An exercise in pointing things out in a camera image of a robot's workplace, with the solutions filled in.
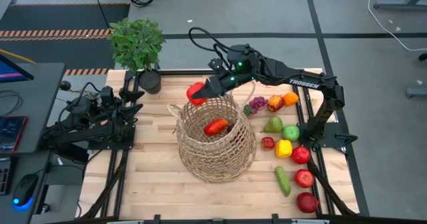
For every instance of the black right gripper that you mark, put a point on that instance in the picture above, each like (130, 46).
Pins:
(230, 82)

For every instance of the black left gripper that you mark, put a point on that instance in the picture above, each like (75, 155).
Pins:
(115, 110)

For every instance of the red tomato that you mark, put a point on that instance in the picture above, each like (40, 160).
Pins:
(193, 90)

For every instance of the red orange mango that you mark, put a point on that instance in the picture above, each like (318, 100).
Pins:
(216, 126)

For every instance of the purple grape bunch green leaf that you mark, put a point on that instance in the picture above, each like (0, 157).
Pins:
(258, 103)

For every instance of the yellow red peach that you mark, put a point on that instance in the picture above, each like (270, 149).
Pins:
(275, 103)

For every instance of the green pear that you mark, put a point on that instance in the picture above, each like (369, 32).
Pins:
(273, 125)

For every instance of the green apple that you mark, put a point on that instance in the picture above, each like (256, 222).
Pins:
(291, 133)

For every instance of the yellow bell pepper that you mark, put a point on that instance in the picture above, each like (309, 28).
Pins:
(284, 148)

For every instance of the green cucumber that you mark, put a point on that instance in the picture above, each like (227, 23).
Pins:
(283, 181)

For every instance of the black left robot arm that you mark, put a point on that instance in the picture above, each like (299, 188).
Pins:
(86, 134)

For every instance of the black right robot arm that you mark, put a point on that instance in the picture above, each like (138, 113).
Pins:
(300, 83)

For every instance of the green plant in black pot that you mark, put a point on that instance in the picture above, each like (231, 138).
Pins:
(136, 44)

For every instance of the black round knob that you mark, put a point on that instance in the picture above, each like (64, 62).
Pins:
(65, 85)

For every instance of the orange fruit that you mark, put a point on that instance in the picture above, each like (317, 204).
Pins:
(290, 99)

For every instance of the black mat with hazard stripes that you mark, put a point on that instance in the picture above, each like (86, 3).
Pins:
(60, 17)

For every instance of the dark grey desk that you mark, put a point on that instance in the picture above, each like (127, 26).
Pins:
(33, 164)

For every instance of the tablet with red case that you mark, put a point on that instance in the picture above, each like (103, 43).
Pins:
(10, 132)

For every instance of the computer monitor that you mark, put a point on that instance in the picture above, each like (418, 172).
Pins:
(10, 72)

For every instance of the black computer mouse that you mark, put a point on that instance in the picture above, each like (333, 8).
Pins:
(25, 189)

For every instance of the black keyboard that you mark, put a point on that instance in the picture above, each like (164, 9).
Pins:
(4, 175)

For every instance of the dark red apple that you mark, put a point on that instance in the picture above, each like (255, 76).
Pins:
(307, 202)

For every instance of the grey table foot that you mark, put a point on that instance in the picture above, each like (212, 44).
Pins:
(417, 92)

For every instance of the black chair caster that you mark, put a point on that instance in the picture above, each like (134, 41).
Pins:
(423, 56)

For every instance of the black aluminium frame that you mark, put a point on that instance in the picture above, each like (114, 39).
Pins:
(187, 72)

